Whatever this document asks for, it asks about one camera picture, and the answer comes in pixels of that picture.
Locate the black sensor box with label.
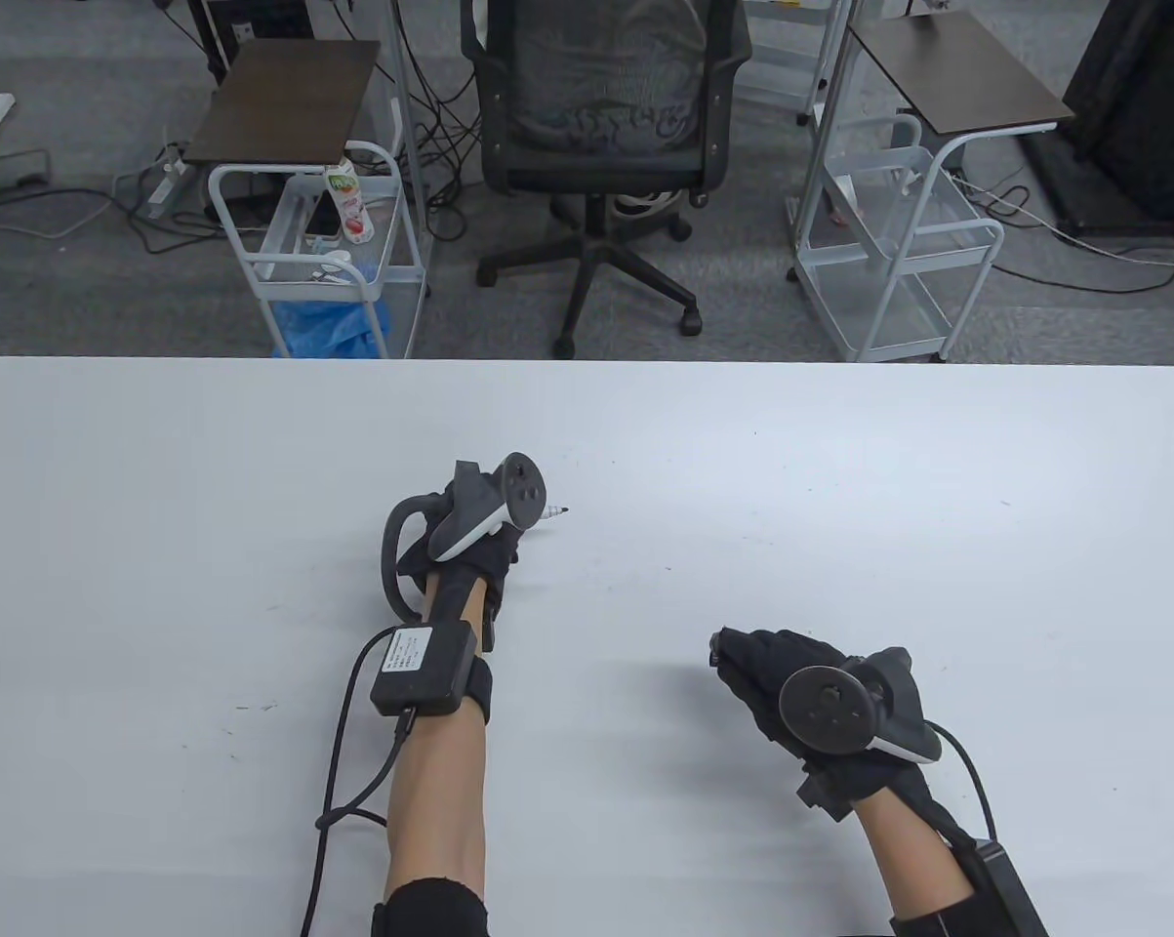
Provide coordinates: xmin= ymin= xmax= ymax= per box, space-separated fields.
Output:
xmin=369 ymin=625 xmax=478 ymax=719

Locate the grey controller on hand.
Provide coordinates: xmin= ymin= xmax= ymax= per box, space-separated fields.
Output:
xmin=779 ymin=645 xmax=942 ymax=765
xmin=380 ymin=451 xmax=548 ymax=622

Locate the person's left forearm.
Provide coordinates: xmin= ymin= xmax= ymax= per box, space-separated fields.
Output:
xmin=382 ymin=571 xmax=495 ymax=937

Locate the bundle of black floor cables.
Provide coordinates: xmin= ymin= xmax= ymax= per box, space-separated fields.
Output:
xmin=377 ymin=0 xmax=485 ymax=245

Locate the grey metal foot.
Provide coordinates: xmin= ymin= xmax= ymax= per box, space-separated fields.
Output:
xmin=0 ymin=149 xmax=54 ymax=198

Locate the white power strip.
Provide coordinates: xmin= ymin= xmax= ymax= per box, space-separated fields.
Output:
xmin=151 ymin=142 xmax=193 ymax=222

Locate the black strap on forearm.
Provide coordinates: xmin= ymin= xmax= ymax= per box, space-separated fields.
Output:
xmin=464 ymin=658 xmax=498 ymax=729
xmin=889 ymin=903 xmax=999 ymax=937

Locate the white floor cable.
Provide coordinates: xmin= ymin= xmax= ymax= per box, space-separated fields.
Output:
xmin=952 ymin=174 xmax=1174 ymax=270

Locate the person's left hand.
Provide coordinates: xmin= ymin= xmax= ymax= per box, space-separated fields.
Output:
xmin=394 ymin=522 xmax=524 ymax=653

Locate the grey controller on right hand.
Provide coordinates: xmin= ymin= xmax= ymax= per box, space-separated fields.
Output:
xmin=779 ymin=645 xmax=942 ymax=765

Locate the blue plastic bag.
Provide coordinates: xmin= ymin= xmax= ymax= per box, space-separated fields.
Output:
xmin=272 ymin=298 xmax=392 ymax=360

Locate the black cable of left glove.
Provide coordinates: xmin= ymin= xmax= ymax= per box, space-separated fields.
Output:
xmin=298 ymin=629 xmax=418 ymax=937

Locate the black strap on left forearm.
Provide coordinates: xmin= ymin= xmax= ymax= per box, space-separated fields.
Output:
xmin=464 ymin=658 xmax=498 ymax=729

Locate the black cabinet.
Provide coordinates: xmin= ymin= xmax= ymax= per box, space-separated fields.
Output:
xmin=1024 ymin=0 xmax=1174 ymax=235

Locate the grey controller on left hand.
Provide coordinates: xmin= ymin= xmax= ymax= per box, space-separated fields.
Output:
xmin=380 ymin=451 xmax=548 ymax=622

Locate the plain black sensor box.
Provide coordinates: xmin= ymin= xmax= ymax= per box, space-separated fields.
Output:
xmin=955 ymin=836 xmax=1049 ymax=937

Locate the white cart with brown top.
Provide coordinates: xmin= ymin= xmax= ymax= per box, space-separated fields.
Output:
xmin=787 ymin=14 xmax=1077 ymax=364
xmin=184 ymin=39 xmax=433 ymax=360

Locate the grey floor cable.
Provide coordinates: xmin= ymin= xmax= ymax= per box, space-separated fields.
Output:
xmin=0 ymin=183 xmax=163 ymax=241

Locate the white wire shelf cart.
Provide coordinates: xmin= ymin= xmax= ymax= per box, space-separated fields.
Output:
xmin=738 ymin=0 xmax=856 ymax=126

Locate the black strap on right forearm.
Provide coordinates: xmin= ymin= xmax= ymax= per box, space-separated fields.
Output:
xmin=889 ymin=903 xmax=999 ymax=937

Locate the black mesh office chair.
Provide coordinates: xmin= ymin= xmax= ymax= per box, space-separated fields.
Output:
xmin=460 ymin=0 xmax=753 ymax=360

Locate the person's right forearm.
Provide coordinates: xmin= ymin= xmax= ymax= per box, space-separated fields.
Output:
xmin=852 ymin=789 xmax=980 ymax=926

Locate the person's right hand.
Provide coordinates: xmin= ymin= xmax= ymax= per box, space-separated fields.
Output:
xmin=709 ymin=628 xmax=978 ymax=852

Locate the black computer tower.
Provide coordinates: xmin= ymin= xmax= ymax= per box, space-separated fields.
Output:
xmin=188 ymin=0 xmax=314 ymax=85

